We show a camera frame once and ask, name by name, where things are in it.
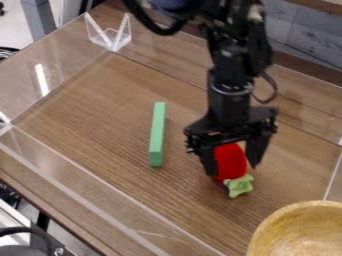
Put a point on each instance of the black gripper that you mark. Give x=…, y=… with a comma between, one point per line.
x=232, y=121

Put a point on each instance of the red plush fruit green stem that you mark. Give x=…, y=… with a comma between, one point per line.
x=232, y=165

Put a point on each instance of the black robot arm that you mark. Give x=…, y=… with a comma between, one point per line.
x=234, y=29

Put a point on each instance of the green rectangular block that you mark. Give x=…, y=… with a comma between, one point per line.
x=157, y=136

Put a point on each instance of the wooden bowl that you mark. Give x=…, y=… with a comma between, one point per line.
x=304, y=229

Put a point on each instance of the black equipment with screw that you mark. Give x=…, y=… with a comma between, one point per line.
x=50, y=245

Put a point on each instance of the clear acrylic corner bracket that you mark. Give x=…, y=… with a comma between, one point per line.
x=109, y=38

